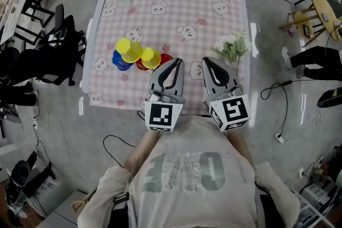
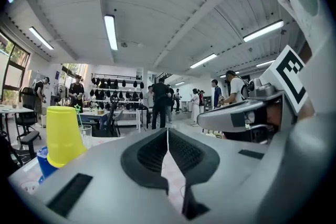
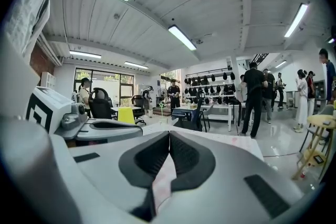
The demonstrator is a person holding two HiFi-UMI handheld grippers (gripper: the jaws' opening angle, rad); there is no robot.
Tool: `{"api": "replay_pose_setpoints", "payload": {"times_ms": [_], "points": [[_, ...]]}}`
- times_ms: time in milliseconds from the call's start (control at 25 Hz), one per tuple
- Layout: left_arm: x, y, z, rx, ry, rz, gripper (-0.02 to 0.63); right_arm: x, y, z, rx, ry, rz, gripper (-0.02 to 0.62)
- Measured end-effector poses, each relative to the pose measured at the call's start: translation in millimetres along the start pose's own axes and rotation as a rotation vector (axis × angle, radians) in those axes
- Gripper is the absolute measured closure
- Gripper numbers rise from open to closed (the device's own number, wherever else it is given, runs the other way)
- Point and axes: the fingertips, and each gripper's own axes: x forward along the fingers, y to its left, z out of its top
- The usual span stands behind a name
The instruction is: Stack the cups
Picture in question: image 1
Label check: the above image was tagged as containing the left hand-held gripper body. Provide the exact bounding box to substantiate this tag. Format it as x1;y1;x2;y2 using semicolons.
143;90;186;133

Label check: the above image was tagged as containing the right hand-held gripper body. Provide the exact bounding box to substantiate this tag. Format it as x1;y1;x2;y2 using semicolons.
204;86;252;132

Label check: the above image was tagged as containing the red paper cup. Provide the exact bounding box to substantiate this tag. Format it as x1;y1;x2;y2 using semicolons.
159;52;174;65
135;58;150;72

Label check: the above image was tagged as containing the yellow paper cup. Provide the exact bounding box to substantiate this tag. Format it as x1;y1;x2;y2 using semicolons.
115;37;144;64
140;47;162;69

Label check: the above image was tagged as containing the blue paper cup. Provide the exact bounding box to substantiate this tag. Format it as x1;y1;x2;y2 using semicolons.
116;61;134;72
112;49;126;67

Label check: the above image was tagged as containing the person's right forearm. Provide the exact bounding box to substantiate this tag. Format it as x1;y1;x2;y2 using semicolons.
227;128;254;166

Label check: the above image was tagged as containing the person's left forearm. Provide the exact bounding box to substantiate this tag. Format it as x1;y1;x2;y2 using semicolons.
124;129;162;173

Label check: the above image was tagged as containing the white artificial flower bunch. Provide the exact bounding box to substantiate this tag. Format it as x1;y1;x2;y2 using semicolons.
211;30;253;77

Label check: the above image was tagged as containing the person's white shirt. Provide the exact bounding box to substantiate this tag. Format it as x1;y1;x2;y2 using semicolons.
77;114;301;228

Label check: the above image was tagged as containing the pink checked bunny tablecloth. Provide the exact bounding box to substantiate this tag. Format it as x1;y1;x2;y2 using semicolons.
87;0;252;115

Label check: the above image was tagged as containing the black office chair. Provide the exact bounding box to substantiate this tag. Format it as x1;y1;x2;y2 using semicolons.
37;4;88;86

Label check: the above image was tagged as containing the round wooden side table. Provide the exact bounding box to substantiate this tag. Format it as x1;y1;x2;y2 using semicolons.
279;0;342;48

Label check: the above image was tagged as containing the white drawer cabinet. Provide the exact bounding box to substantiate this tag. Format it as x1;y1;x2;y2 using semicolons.
300;183;332;206
32;177;64;209

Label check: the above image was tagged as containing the white metal rack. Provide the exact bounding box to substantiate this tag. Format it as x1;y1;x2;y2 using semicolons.
291;189;342;228

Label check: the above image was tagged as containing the grey cabinet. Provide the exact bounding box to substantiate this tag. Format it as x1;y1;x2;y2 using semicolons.
36;189;89;228

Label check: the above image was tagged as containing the black bag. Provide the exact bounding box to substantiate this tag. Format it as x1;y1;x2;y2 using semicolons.
12;151;56;195

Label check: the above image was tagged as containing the white desk with black legs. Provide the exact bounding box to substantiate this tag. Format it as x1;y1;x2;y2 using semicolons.
0;0;54;46

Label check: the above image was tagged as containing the black power cable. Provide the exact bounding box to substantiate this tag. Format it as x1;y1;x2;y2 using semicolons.
260;80;294;139

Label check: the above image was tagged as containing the black harness strap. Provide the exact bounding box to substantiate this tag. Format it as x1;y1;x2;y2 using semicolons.
112;192;131;228

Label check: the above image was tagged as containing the stick with yellow hooked handle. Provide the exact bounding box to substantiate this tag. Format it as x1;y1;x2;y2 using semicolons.
71;186;97;213

